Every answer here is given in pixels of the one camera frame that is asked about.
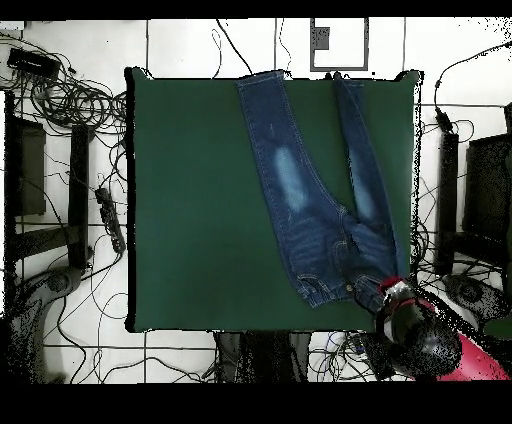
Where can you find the blue denim jeans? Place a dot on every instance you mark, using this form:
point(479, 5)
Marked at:
point(312, 240)

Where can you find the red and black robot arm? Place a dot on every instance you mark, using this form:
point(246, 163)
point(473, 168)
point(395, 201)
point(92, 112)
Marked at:
point(432, 344)

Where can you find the black flat device box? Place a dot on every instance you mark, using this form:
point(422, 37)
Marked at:
point(32, 63)

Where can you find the black rectangular box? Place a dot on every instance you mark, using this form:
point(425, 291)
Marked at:
point(374, 360)

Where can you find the dark green table cloth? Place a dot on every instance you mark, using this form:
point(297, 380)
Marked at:
point(192, 200)

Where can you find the black power strip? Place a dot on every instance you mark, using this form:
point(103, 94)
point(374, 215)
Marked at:
point(110, 218)

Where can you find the black metal frame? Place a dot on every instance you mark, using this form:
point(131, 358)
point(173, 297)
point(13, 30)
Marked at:
point(78, 180)
point(447, 200)

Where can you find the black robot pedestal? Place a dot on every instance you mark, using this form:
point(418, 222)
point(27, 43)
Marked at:
point(264, 356)

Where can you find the grey square frame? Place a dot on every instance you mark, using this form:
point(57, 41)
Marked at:
point(340, 68)

